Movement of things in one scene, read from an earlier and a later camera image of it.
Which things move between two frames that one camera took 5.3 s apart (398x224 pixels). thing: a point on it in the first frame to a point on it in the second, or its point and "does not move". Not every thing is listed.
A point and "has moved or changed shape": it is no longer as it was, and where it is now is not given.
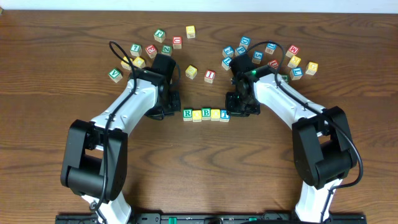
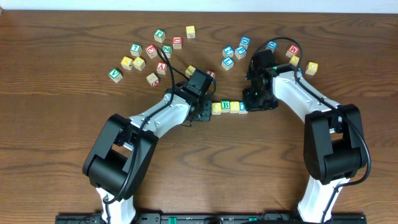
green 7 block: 135,49 does not move
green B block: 206,113 has moved or changed shape
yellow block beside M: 294,61 does not move
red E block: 151,51 does not move
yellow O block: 196,116 has moved or changed shape
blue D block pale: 270,47 does not move
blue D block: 244,42 does not move
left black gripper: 171,104 to 204,110
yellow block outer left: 125,65 does not move
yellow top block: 190,30 does not move
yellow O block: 215,115 has moved or changed shape
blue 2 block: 227,51 does not move
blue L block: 224,116 has moved or changed shape
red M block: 292,50 does not move
